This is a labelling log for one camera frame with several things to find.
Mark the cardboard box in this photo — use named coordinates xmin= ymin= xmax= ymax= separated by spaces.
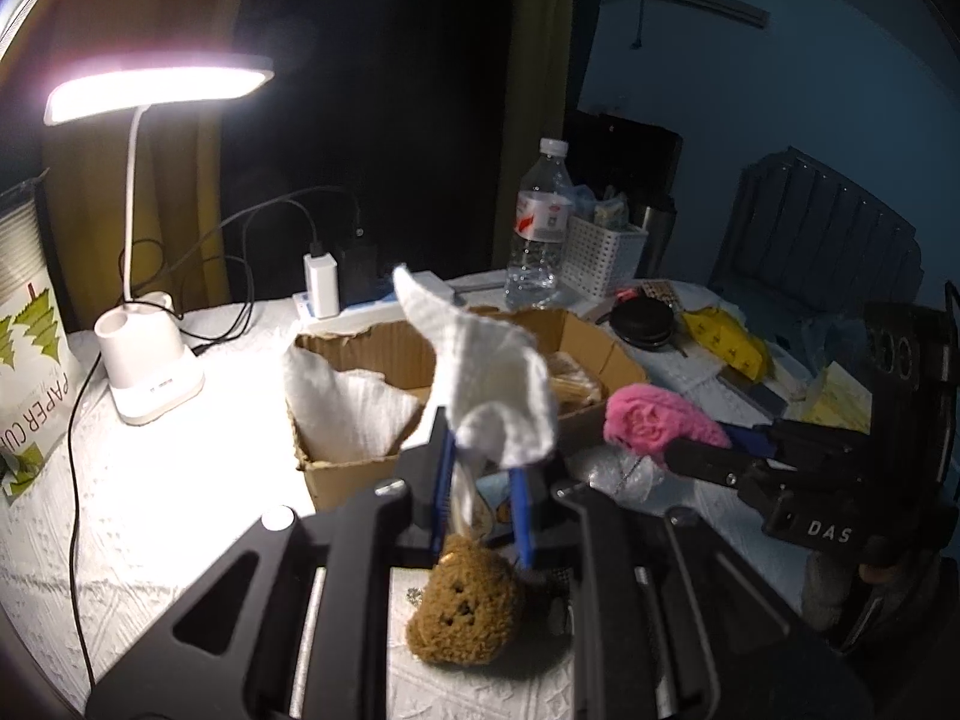
xmin=289 ymin=306 xmax=650 ymax=515

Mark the dark radiator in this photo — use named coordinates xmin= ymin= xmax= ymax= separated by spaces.
xmin=707 ymin=145 xmax=925 ymax=320

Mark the black charger cable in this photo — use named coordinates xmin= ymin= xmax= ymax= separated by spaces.
xmin=124 ymin=186 xmax=362 ymax=357

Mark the clear plastic water bottle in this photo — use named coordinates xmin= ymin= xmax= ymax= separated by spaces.
xmin=505 ymin=136 xmax=576 ymax=310

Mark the paper cup package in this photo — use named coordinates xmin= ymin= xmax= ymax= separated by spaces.
xmin=0 ymin=178 xmax=85 ymax=505

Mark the brown woven item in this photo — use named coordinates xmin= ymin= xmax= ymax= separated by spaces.
xmin=544 ymin=351 xmax=607 ymax=412

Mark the white charger plug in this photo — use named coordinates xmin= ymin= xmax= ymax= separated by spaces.
xmin=303 ymin=238 xmax=343 ymax=320

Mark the wall air conditioner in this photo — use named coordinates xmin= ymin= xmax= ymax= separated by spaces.
xmin=640 ymin=0 xmax=771 ymax=32

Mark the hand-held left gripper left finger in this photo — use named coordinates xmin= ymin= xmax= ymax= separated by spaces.
xmin=86 ymin=406 xmax=460 ymax=720

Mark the pill blister pack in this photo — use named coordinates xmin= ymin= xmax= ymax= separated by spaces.
xmin=636 ymin=278 xmax=685 ymax=310

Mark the clear plastic bag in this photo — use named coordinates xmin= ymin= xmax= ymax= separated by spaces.
xmin=583 ymin=448 xmax=670 ymax=505

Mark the black power adapter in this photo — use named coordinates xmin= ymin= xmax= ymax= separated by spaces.
xmin=341 ymin=223 xmax=381 ymax=310

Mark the white power strip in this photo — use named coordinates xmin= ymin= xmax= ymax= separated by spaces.
xmin=292 ymin=272 xmax=460 ymax=332

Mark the white cloth towel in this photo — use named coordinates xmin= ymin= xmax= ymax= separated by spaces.
xmin=393 ymin=265 xmax=560 ymax=467
xmin=283 ymin=347 xmax=426 ymax=463

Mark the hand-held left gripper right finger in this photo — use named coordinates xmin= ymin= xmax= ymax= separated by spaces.
xmin=506 ymin=463 xmax=875 ymax=720

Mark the pink plush toy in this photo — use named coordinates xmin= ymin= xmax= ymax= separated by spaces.
xmin=603 ymin=382 xmax=733 ymax=467

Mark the cartoon printed card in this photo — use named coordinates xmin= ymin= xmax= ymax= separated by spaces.
xmin=471 ymin=471 xmax=557 ymax=550

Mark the white plastic basket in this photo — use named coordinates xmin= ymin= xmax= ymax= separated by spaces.
xmin=557 ymin=201 xmax=650 ymax=299

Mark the white desk lamp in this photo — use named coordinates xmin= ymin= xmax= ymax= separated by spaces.
xmin=43 ymin=52 xmax=276 ymax=426

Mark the black monitor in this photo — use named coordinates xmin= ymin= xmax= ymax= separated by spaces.
xmin=562 ymin=111 xmax=685 ymax=220

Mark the black round case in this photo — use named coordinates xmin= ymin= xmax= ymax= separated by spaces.
xmin=610 ymin=292 xmax=677 ymax=351

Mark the white patterned tablecloth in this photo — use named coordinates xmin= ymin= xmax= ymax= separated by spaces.
xmin=0 ymin=270 xmax=878 ymax=720

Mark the brown teddy bear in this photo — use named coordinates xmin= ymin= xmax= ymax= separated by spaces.
xmin=404 ymin=531 xmax=527 ymax=670

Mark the steel cup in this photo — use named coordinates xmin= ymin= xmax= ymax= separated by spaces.
xmin=640 ymin=202 xmax=677 ymax=280

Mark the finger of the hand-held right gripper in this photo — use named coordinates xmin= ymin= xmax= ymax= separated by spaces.
xmin=663 ymin=437 xmax=760 ymax=497
xmin=721 ymin=420 xmax=787 ymax=460

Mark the black lamp cable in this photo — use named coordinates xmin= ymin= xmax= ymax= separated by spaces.
xmin=66 ymin=351 xmax=101 ymax=692

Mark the yellow paper sheet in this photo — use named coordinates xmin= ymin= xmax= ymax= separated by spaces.
xmin=796 ymin=362 xmax=872 ymax=434

